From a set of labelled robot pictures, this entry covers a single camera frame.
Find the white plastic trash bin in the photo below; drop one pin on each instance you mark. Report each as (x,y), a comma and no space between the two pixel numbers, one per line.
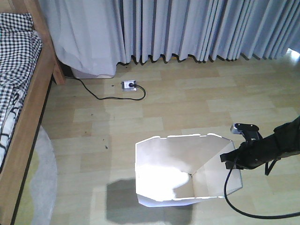
(181,170)

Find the wooden bed frame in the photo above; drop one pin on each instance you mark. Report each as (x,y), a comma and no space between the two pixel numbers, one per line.
(14,168)

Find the round grey rug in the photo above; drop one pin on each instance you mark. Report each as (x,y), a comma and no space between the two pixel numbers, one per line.
(40,188)

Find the light grey curtain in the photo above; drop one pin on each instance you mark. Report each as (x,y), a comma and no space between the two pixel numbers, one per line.
(93,36)

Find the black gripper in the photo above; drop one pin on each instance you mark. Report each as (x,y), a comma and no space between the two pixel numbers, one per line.
(250,155)

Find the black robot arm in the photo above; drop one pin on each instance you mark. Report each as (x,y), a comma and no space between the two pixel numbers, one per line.
(284,142)

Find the silver floor outlet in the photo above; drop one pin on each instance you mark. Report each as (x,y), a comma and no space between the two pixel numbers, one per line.
(129,85)

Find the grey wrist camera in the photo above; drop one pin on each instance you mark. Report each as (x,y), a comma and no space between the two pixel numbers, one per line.
(239,128)

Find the black white checkered bedding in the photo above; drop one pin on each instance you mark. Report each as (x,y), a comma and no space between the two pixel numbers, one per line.
(20,47)

